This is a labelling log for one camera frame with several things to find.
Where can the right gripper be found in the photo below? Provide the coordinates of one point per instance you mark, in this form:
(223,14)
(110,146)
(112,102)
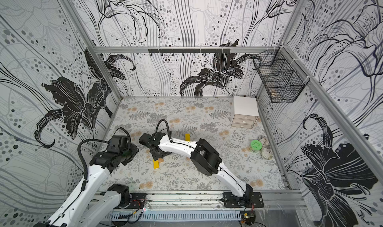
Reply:
(146,140)

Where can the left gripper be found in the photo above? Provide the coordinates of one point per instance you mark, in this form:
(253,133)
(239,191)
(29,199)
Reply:
(135,150)

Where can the yellow block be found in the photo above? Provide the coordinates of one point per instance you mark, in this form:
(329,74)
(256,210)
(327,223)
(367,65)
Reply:
(156,164)
(187,137)

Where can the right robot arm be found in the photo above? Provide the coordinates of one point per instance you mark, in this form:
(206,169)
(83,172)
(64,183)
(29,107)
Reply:
(205,158)

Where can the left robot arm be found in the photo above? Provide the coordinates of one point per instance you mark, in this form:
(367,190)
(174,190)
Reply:
(77,211)

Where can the white drawer box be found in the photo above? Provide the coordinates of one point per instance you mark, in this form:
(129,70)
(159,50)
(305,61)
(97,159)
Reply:
(244,112)

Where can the green lid jar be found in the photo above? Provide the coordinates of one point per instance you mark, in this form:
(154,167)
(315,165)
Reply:
(255,146)

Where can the small electronics board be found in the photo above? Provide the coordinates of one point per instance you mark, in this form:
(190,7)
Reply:
(247,218)

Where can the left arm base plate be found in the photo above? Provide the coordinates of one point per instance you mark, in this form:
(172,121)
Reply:
(137,201)

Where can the white cable duct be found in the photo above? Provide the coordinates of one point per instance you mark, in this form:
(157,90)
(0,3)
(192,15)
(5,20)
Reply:
(178,216)

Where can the black wall bar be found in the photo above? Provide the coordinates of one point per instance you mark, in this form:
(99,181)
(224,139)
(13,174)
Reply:
(189,50)

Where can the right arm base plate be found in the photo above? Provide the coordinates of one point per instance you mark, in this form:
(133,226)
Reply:
(231,202)

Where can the black wire basket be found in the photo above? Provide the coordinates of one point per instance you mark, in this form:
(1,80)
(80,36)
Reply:
(279,76)

